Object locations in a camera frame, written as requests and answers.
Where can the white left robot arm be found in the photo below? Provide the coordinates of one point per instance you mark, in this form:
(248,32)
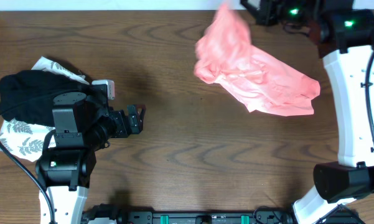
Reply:
(84,124)

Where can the black folded garment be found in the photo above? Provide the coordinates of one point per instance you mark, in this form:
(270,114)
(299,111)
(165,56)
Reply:
(36,89)

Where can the white fern-print drawstring bag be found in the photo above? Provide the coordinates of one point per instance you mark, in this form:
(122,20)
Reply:
(26,140)

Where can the pink cloth garment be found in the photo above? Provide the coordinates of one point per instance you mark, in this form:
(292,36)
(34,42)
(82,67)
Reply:
(226,56)

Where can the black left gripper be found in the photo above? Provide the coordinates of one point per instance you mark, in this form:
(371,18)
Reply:
(123,131)

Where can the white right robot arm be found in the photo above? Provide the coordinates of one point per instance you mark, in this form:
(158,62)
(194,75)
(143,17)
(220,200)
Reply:
(343,32)

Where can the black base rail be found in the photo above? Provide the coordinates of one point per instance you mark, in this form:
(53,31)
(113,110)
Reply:
(110,214)

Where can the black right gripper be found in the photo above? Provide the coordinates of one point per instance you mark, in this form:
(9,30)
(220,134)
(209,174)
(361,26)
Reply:
(264,15)

